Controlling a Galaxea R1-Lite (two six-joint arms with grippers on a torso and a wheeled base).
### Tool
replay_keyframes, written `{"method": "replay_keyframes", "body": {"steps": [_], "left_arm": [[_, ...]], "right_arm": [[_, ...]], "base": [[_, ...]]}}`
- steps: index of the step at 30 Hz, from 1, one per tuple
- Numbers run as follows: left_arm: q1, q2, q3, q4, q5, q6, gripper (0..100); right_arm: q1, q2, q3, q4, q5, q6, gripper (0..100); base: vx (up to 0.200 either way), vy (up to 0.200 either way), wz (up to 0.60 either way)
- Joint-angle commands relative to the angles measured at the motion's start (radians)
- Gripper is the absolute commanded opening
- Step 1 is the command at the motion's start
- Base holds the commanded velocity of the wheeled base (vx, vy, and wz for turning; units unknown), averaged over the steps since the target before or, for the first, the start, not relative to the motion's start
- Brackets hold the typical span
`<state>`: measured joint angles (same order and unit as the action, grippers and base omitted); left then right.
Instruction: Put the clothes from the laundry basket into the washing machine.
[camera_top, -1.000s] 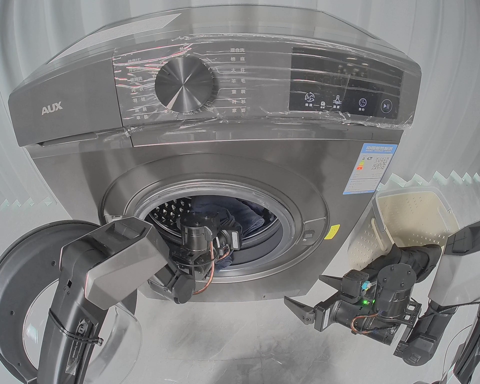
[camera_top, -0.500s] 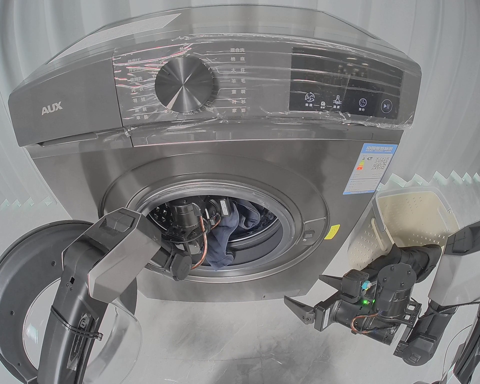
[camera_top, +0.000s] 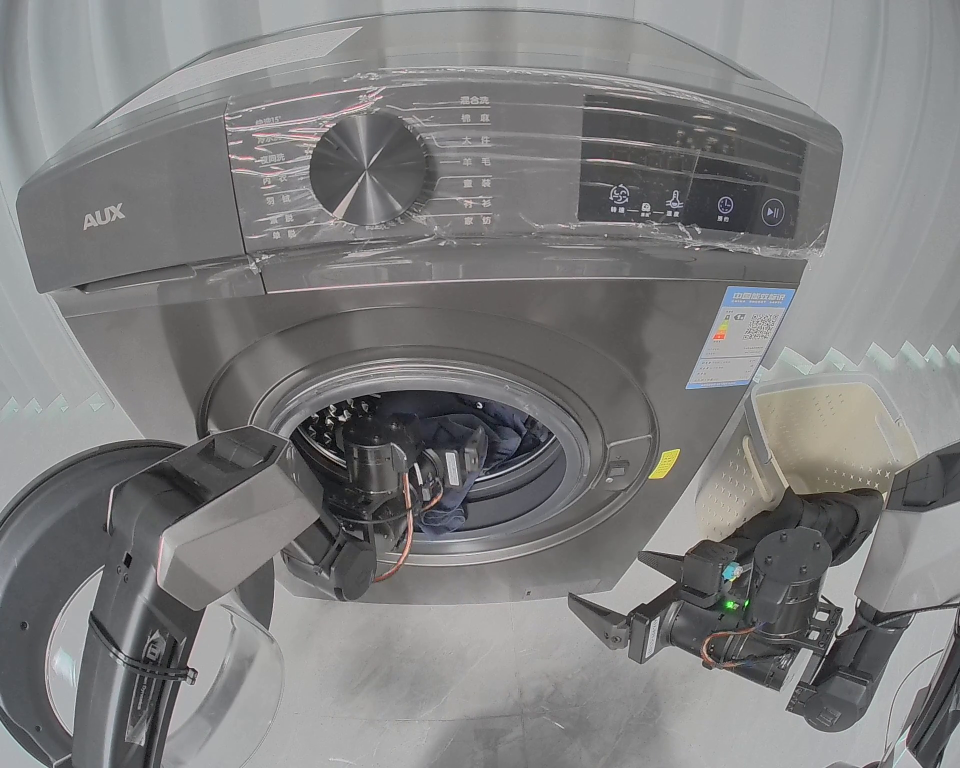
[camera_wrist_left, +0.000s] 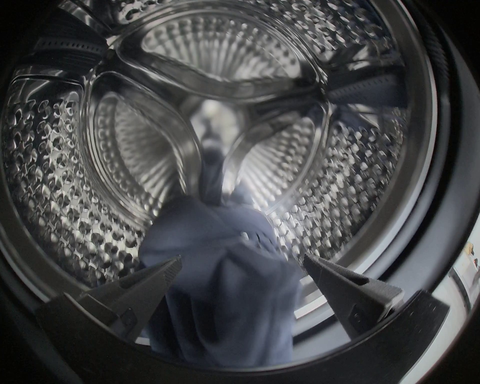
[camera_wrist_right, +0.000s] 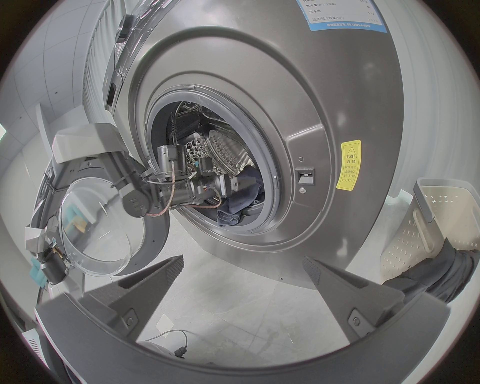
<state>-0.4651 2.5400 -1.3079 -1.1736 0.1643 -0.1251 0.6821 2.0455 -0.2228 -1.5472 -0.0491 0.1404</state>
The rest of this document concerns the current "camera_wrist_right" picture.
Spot grey washing machine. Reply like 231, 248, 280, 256
80, 0, 415, 292

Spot cream laundry basket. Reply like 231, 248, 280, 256
380, 178, 480, 287

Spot dark blue garment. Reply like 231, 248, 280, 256
216, 167, 265, 228

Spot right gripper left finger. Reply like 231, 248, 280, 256
80, 256, 184, 341

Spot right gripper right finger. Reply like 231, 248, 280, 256
302, 256, 406, 344

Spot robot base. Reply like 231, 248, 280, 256
22, 325, 196, 384

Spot dark grey garment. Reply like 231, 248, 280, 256
384, 238, 480, 305

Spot grey cable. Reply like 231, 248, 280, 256
157, 329, 189, 357

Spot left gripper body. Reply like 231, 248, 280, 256
187, 175, 241, 207

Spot white curtain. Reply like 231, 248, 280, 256
80, 0, 126, 126
382, 0, 480, 211

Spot washing machine door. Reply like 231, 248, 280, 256
57, 173, 172, 277

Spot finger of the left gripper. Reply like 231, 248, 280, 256
234, 178, 260, 193

